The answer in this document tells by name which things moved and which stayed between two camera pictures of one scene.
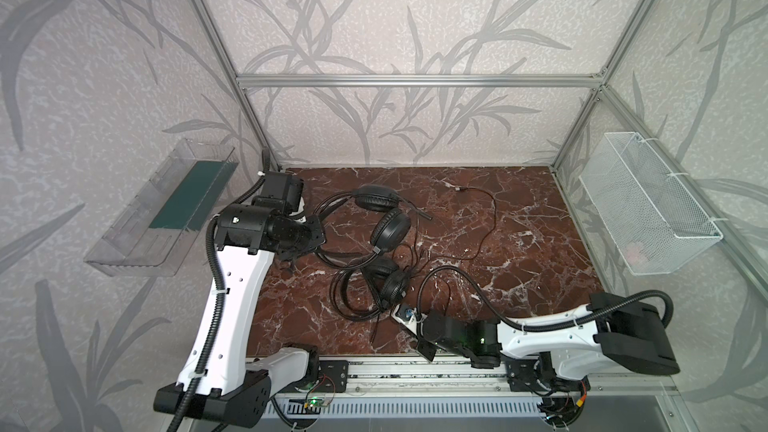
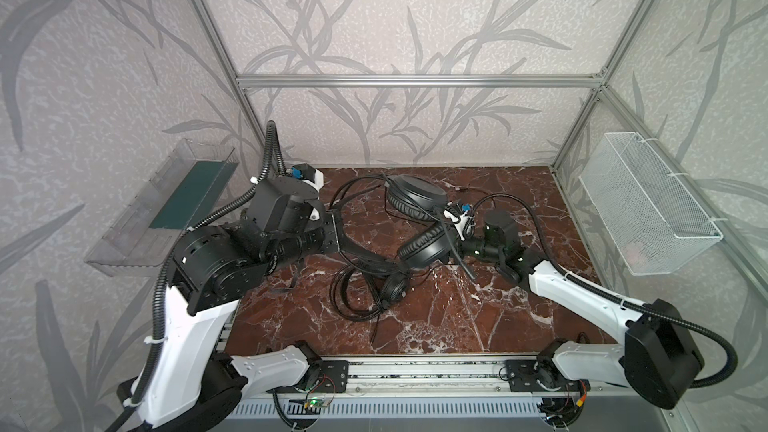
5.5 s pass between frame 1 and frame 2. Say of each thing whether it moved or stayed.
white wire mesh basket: stayed
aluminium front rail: stayed
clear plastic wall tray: stayed
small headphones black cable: moved
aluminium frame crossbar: stayed
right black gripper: moved
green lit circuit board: stayed
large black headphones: moved
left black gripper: moved
